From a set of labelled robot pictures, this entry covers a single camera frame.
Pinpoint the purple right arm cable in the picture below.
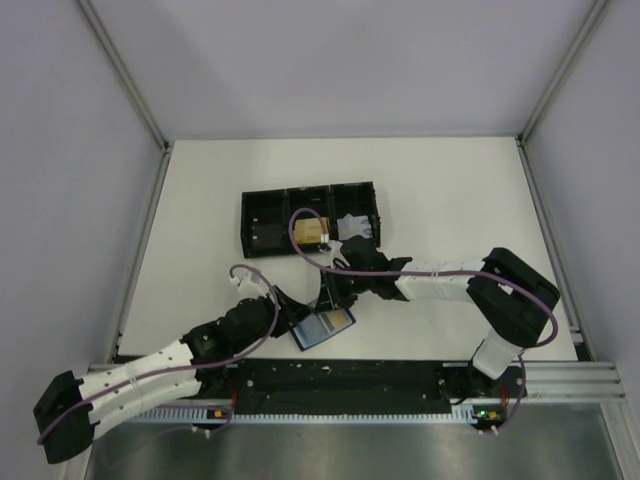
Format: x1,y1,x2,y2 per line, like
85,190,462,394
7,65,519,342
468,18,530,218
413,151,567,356
288,208,560,436

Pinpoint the white slotted cable duct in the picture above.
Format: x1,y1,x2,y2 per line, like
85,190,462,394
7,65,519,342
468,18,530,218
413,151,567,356
139,402,481,425

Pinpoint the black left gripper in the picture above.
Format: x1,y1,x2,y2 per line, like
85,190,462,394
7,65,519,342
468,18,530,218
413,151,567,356
233,285,313,354

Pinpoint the aluminium frame rail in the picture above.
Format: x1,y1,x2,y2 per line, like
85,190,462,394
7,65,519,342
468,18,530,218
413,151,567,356
82,362,626,406
74,0,174,366
516,1,612,362

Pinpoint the blue leather card holder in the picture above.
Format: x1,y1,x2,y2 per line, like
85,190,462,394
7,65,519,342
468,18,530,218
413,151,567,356
290,301,356,351

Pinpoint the gold credit card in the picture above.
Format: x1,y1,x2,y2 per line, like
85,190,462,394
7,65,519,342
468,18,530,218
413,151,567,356
319,310,354,334

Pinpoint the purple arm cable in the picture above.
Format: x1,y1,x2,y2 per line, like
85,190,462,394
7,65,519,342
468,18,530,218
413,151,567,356
37,264,281,446
288,208,560,436

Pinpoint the aluminium front frame rail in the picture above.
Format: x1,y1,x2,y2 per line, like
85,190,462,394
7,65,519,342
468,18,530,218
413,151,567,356
82,362,626,406

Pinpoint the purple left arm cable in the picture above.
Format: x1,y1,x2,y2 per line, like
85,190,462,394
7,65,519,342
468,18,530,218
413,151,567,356
37,264,281,446

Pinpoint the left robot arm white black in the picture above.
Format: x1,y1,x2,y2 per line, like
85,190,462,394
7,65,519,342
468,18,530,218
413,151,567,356
33,290,312,464

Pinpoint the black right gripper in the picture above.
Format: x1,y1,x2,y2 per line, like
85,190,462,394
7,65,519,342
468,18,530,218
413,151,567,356
314,263,374,315

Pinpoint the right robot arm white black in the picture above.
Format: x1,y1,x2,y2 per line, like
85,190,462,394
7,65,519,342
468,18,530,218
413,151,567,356
320,236,560,396

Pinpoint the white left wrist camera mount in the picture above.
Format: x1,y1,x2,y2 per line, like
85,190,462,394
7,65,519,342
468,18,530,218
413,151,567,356
230,271,268,299

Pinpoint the aluminium frame rail right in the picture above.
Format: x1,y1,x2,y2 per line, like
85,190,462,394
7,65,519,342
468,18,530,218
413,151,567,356
516,1,612,362

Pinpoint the black three-compartment tray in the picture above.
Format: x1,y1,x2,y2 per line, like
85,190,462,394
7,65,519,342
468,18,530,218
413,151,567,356
240,181,381,259

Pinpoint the aluminium frame rail left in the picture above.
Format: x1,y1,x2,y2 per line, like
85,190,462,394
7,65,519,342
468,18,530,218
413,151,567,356
74,0,174,366

